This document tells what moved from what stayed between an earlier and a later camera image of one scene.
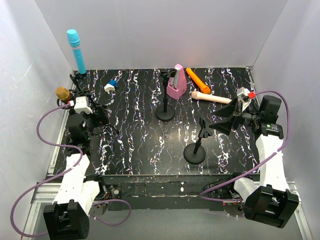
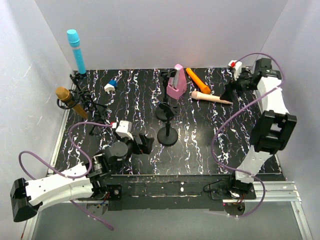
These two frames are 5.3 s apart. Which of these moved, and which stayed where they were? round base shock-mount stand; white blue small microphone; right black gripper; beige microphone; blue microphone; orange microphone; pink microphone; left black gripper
Moved: left black gripper; right black gripper
Stayed: orange microphone; pink microphone; blue microphone; white blue small microphone; beige microphone; round base shock-mount stand
